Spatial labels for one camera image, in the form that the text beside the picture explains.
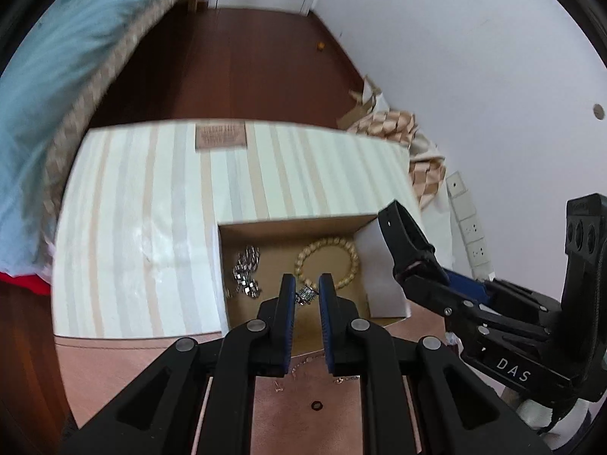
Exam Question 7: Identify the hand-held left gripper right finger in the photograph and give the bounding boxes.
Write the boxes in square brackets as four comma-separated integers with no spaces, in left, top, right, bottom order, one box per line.
[318,273,552,455]

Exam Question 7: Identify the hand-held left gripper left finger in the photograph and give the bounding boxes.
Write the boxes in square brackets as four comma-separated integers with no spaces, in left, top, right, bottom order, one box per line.
[61,273,297,455]

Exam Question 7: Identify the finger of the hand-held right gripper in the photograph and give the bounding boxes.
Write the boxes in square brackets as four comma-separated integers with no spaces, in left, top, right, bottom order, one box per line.
[377,200,480,337]
[442,268,496,310]

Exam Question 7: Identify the cardboard box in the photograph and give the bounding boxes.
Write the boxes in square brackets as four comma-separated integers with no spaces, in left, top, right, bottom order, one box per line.
[217,213,412,343]

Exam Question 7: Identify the person's right hand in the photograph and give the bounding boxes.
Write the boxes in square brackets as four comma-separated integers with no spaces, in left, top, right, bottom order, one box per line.
[516,397,593,436]

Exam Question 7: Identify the white power strip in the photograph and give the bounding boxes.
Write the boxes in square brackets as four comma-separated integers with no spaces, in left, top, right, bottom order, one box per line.
[446,171,495,281]

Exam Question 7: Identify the beige checkered fabric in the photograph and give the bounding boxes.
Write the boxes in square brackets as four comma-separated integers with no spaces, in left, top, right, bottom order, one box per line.
[345,109,449,210]

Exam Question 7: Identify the pink leather mat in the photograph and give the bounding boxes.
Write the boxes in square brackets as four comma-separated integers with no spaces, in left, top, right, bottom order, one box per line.
[54,315,504,455]

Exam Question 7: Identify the torn cardboard pieces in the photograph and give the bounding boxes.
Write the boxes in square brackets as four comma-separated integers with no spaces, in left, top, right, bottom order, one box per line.
[336,74,388,130]

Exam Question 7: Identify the white striped cloth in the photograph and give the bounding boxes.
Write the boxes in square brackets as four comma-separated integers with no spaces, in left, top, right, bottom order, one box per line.
[51,120,411,337]

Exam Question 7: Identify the brown fabric label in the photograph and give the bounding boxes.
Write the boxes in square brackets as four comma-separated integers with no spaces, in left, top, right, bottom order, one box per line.
[195,122,248,151]

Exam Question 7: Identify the red cloth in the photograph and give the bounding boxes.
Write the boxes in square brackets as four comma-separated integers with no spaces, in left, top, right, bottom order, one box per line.
[0,271,54,297]

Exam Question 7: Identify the beige checkered mattress edge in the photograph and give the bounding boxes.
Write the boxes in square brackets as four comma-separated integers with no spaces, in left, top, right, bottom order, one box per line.
[42,0,208,248]

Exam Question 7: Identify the light blue blanket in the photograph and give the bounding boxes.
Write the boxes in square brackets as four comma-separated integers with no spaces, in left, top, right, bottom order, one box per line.
[0,0,208,279]

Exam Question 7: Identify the wooden bead bracelet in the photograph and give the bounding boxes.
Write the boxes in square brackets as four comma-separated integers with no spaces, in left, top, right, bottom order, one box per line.
[295,237,360,291]

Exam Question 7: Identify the silver chain link bracelet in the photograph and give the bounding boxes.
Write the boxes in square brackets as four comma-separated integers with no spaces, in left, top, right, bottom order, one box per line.
[226,245,264,300]

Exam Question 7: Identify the thin gold necklace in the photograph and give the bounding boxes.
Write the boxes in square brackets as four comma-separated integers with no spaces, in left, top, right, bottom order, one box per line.
[274,352,362,392]

